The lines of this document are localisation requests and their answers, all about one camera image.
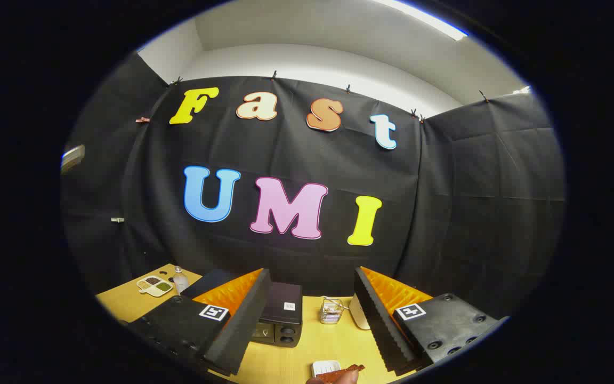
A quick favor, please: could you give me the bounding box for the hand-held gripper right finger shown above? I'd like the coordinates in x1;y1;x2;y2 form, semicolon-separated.
353;266;510;377

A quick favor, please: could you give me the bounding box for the clear plastic bottle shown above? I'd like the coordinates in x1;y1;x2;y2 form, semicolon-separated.
173;266;190;295

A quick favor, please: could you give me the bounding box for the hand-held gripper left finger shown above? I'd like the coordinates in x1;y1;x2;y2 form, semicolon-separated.
126;268;272;377

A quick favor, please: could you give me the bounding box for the ceiling light strip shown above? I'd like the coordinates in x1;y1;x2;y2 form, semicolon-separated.
376;0;469;42

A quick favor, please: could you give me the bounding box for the black backdrop cloth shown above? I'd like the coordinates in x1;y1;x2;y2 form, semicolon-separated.
61;53;566;321

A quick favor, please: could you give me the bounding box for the small white ribbed dish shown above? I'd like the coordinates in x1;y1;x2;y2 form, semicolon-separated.
312;361;342;378

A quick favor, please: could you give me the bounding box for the black toaster oven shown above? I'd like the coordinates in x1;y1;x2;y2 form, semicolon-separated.
182;268;303;348

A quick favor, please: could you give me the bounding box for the white divided spice tray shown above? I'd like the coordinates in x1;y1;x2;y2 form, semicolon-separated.
136;275;174;298

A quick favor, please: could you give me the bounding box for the wire mesh basket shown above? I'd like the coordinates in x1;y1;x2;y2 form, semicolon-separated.
319;298;345;325

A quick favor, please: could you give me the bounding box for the white toaster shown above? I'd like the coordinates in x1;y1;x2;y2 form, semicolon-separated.
349;293;371;330

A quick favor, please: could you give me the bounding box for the reddish brown meat piece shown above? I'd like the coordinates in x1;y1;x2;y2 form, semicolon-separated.
316;364;365;384

